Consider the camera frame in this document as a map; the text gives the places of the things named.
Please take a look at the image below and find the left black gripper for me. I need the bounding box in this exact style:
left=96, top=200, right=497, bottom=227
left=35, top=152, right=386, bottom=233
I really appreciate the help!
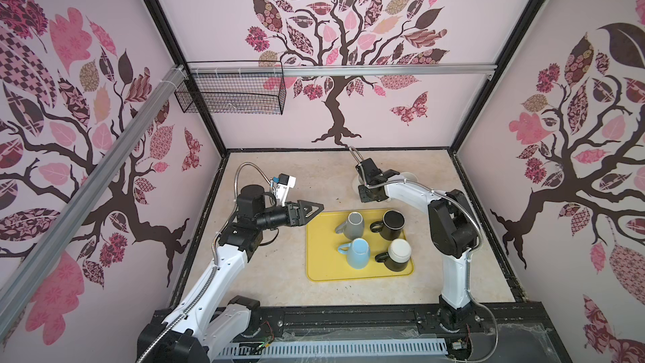
left=256, top=200, right=324, bottom=230

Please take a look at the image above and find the light blue mug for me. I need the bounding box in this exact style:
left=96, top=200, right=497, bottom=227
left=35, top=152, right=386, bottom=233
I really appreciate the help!
left=337, top=238, right=371, bottom=270

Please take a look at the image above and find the white ribbed-base mug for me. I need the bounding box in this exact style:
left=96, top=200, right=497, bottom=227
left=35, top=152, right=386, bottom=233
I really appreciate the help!
left=351, top=175, right=361, bottom=197

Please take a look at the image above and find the pale pink mug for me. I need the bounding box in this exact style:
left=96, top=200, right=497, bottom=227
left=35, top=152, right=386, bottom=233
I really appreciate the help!
left=401, top=171, right=418, bottom=183

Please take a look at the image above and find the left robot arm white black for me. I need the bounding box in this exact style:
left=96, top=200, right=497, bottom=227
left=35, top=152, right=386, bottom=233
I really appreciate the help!
left=137, top=185, right=324, bottom=362

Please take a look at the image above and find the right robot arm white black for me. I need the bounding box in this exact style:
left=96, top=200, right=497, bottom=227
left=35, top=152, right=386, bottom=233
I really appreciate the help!
left=354, top=153, right=482, bottom=332

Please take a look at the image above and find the all black mug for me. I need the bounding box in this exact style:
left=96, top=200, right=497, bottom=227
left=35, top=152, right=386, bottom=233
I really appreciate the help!
left=370, top=210, right=406, bottom=241

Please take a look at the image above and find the grey mug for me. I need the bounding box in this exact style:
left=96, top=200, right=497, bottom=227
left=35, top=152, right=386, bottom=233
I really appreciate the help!
left=335, top=212, right=364, bottom=240

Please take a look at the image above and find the black mug white base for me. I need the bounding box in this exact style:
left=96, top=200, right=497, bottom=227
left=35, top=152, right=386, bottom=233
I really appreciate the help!
left=375, top=239, right=412, bottom=272

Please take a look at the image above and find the yellow plastic tray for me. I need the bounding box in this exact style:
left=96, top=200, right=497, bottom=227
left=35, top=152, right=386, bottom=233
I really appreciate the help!
left=306, top=209, right=414, bottom=282

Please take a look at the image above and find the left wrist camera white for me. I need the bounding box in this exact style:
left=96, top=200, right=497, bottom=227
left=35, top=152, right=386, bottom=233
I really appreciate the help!
left=270, top=173, right=297, bottom=206

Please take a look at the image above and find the left metal conduit cable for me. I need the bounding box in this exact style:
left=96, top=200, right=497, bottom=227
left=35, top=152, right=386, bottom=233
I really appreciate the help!
left=134, top=162, right=275, bottom=363

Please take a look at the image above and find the white slotted cable duct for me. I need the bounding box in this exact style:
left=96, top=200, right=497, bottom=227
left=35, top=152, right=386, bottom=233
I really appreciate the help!
left=214, top=339, right=448, bottom=361

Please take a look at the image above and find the black wire basket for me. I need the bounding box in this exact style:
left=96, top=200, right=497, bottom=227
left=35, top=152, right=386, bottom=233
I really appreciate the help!
left=175, top=60, right=287, bottom=115

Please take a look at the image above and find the back aluminium rail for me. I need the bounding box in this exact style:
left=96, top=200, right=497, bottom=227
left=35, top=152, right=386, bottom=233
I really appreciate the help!
left=189, top=63, right=497, bottom=77

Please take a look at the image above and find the aluminium rail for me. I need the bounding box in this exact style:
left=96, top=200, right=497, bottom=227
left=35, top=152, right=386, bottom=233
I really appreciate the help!
left=1, top=65, right=186, bottom=336
left=189, top=63, right=497, bottom=77

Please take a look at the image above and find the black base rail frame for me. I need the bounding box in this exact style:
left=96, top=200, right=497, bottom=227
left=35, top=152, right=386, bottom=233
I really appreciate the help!
left=135, top=301, right=573, bottom=363

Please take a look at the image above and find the left aluminium rail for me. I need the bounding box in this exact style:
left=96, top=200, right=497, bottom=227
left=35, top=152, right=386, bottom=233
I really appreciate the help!
left=1, top=65, right=186, bottom=336

